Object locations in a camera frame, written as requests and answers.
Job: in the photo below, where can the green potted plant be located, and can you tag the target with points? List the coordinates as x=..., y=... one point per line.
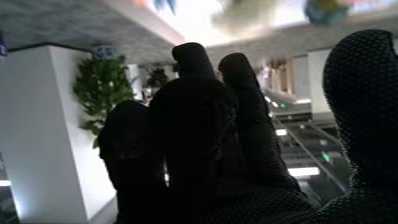
x=104, y=93

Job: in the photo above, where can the cream flower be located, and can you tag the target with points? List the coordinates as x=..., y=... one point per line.
x=242, y=16

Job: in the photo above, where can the white sheet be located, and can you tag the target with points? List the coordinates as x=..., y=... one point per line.
x=196, y=16

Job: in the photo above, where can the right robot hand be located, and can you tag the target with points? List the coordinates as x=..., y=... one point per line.
x=207, y=150

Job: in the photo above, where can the teal flower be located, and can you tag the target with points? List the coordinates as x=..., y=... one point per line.
x=326, y=11

